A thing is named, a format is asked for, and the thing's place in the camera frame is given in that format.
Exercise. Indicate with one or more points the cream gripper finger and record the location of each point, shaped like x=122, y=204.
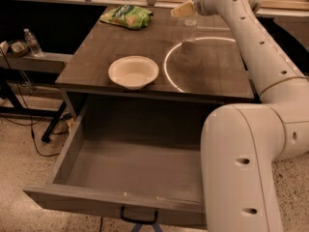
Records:
x=183, y=10

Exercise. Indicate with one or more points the black drawer handle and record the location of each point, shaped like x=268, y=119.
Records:
x=135, y=217

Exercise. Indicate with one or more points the green snack bag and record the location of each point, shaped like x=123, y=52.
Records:
x=128, y=16

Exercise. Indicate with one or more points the grey side bench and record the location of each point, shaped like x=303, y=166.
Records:
x=48, y=63

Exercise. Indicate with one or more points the clear plastic water bottle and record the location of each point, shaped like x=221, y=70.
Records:
x=190, y=16

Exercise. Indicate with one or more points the white paper bowl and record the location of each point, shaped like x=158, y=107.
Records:
x=133, y=72

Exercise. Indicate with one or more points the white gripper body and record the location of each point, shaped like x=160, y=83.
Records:
x=202, y=1

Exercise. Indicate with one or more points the open grey top drawer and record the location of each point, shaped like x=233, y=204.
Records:
x=140, y=154

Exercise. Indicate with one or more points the small background water bottle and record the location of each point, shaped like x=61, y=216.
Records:
x=32, y=43

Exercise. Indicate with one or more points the grey wooden cabinet table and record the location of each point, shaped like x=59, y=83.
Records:
x=209, y=70

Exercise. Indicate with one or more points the round tray with items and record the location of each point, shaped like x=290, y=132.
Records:
x=14, y=48

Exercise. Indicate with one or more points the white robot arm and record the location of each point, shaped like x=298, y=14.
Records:
x=240, y=141

